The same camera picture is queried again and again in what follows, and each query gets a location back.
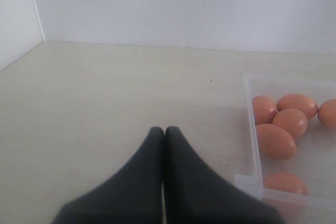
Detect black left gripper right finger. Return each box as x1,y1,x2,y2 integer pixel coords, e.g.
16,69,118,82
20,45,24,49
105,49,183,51
163,126,284,224

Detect brown egg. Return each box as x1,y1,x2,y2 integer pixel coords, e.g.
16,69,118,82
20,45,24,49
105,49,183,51
277,93,318,119
272,108,308,140
318,99,336,129
256,124,297,160
252,95,278,125

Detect brown egg left middle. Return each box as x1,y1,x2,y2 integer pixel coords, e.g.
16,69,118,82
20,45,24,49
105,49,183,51
272,108,308,140

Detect clear plastic tray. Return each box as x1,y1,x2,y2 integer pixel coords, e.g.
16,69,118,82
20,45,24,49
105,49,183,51
234,75,335,223

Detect brown egg front left corner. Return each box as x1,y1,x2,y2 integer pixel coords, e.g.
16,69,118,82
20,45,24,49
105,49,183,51
262,172,308,218

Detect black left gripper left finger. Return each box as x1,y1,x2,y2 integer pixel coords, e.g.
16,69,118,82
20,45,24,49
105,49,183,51
53,127,164,224

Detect brown egg far left back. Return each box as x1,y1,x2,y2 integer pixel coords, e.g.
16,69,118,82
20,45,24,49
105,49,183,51
252,95,278,125

